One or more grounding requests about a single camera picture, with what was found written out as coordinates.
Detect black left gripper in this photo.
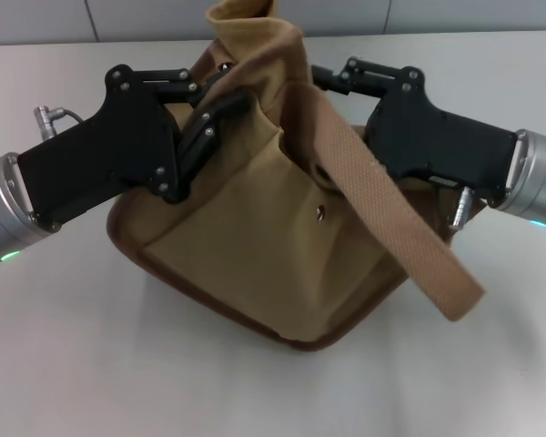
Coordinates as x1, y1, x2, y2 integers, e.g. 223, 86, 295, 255
16, 66, 252, 229

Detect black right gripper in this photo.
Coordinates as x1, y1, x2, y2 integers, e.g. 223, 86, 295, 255
310, 56, 518, 202

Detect khaki canvas food bag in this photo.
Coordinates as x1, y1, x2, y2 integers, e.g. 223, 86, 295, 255
105, 0, 486, 354

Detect left arm connector with cable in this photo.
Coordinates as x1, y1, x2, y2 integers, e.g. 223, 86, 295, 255
33, 105, 86, 127

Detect arm connector with cable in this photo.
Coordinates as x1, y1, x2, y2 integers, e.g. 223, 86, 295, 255
449, 188, 478, 234
33, 105, 86, 127

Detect right arm connector with cable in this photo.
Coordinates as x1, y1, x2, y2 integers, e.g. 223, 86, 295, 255
449, 188, 478, 234

